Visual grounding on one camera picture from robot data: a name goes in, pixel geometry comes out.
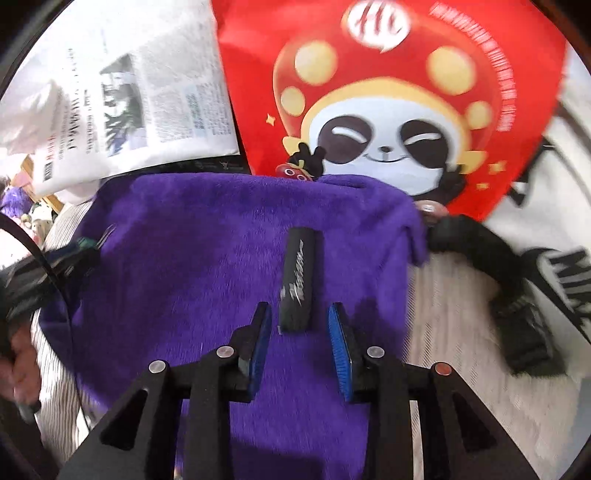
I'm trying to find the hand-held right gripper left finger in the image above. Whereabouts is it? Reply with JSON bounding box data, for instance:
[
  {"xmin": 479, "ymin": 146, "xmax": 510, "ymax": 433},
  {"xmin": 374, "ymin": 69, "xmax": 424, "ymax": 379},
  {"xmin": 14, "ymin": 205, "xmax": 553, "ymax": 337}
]
[{"xmin": 58, "ymin": 302, "xmax": 273, "ymax": 480}]

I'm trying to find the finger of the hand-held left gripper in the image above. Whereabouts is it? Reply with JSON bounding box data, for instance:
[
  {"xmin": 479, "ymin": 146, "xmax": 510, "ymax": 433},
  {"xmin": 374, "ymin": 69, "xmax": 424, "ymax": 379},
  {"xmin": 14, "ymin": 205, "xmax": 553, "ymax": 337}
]
[{"xmin": 46, "ymin": 240, "xmax": 102, "ymax": 278}]

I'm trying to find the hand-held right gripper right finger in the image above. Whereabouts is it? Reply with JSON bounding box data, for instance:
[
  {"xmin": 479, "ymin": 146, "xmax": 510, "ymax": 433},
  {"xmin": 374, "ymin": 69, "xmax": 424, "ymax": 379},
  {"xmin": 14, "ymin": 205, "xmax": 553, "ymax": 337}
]
[{"xmin": 327, "ymin": 302, "xmax": 541, "ymax": 480}]

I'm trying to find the green binder clip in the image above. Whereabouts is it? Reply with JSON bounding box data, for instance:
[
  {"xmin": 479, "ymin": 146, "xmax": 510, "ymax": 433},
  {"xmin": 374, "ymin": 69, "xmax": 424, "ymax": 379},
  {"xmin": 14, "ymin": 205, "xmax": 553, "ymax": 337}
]
[{"xmin": 76, "ymin": 225, "xmax": 117, "ymax": 254}]

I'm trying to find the black case with script print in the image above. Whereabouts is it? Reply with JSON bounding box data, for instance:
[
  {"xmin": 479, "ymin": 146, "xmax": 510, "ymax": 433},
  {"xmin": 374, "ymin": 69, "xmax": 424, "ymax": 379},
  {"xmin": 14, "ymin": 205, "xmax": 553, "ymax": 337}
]
[{"xmin": 278, "ymin": 228, "xmax": 320, "ymax": 334}]

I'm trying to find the person's left hand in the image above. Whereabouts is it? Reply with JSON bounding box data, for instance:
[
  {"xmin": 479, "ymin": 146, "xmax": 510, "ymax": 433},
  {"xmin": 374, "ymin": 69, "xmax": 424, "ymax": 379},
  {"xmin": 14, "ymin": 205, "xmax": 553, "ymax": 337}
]
[{"xmin": 0, "ymin": 323, "xmax": 42, "ymax": 407}]

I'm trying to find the wooden furniture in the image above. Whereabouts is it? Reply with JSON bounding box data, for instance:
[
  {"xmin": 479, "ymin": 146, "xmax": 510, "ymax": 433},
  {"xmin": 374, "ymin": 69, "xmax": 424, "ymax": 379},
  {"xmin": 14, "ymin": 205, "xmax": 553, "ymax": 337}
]
[{"xmin": 21, "ymin": 154, "xmax": 63, "ymax": 215}]

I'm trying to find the purple fluffy item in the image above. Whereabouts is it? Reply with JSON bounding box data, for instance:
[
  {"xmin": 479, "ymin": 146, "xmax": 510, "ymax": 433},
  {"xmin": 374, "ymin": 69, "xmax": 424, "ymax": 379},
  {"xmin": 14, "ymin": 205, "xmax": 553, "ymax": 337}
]
[{"xmin": 0, "ymin": 185, "xmax": 33, "ymax": 217}]

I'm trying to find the purple fleece towel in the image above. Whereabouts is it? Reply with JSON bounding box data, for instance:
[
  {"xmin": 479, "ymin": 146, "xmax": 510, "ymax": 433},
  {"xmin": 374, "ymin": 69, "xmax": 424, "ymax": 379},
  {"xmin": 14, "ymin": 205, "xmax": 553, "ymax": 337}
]
[{"xmin": 39, "ymin": 173, "xmax": 430, "ymax": 480}]

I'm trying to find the striped bedsheet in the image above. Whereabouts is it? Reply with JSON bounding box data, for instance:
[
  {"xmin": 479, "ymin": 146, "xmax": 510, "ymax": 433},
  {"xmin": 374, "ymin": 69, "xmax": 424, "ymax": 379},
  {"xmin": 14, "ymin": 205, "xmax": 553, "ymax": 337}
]
[{"xmin": 30, "ymin": 198, "xmax": 585, "ymax": 480}]

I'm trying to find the white plastic bag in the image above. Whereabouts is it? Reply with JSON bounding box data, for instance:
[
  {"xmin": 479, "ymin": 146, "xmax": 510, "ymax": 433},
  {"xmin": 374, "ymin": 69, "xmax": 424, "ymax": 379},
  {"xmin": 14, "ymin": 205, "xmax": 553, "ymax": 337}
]
[{"xmin": 0, "ymin": 78, "xmax": 63, "ymax": 155}]

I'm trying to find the newspaper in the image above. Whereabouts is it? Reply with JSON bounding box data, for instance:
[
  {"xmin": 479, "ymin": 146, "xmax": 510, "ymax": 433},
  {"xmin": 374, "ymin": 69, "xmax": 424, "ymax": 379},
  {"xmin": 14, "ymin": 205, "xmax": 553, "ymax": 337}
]
[{"xmin": 28, "ymin": 0, "xmax": 241, "ymax": 197}]

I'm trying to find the white tote bag black logo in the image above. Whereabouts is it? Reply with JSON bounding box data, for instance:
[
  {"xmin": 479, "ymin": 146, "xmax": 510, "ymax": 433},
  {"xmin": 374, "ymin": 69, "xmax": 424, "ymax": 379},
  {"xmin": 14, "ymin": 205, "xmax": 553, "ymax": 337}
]
[{"xmin": 482, "ymin": 46, "xmax": 591, "ymax": 384}]

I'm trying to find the red panda print bag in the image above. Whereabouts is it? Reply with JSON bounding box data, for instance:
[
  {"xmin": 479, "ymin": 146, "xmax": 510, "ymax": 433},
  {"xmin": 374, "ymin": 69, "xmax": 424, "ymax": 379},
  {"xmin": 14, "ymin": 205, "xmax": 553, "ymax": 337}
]
[{"xmin": 210, "ymin": 0, "xmax": 568, "ymax": 222}]

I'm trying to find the black cable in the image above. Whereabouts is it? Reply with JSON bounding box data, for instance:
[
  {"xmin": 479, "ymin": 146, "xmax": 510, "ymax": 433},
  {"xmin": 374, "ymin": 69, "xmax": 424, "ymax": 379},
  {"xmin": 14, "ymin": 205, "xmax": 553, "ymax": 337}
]
[{"xmin": 0, "ymin": 215, "xmax": 93, "ymax": 432}]

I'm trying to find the black strap with buckle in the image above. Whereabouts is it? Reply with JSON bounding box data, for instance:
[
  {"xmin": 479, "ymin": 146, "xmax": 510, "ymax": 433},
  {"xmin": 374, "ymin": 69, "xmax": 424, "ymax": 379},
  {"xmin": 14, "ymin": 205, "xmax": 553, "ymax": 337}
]
[{"xmin": 427, "ymin": 215, "xmax": 566, "ymax": 377}]

